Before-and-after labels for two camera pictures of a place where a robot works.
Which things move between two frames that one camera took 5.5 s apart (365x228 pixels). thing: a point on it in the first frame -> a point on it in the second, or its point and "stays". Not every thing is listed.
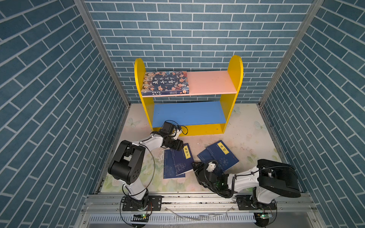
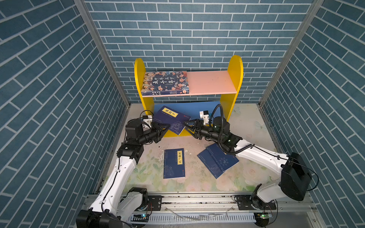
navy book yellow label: [183, 160] -> [174, 118]
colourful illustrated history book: [165, 82] stays
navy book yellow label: [225, 158] stays
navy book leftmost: [169, 166] stays
